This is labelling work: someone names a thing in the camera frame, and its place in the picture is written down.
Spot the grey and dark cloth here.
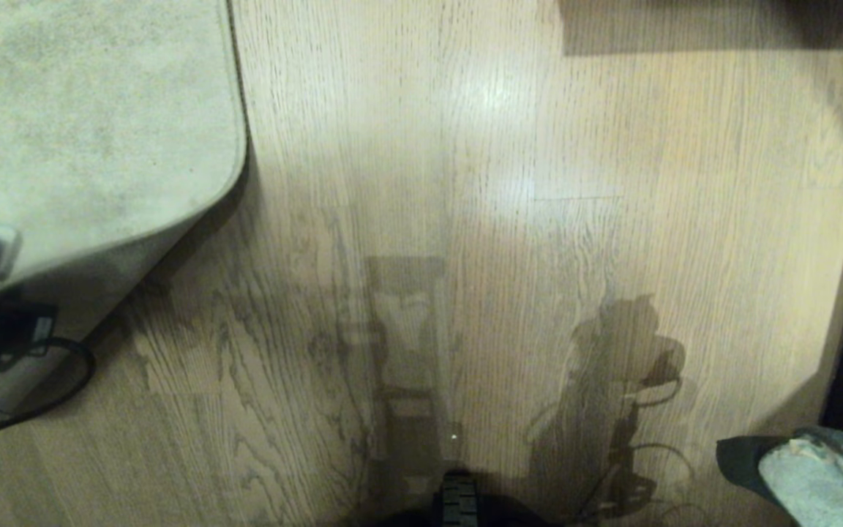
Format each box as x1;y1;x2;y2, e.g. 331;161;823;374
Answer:
716;427;843;527

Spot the beige rug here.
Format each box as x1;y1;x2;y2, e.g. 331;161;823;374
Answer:
0;0;249;429

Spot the black cable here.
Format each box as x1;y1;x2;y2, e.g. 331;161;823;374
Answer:
0;336;97;444

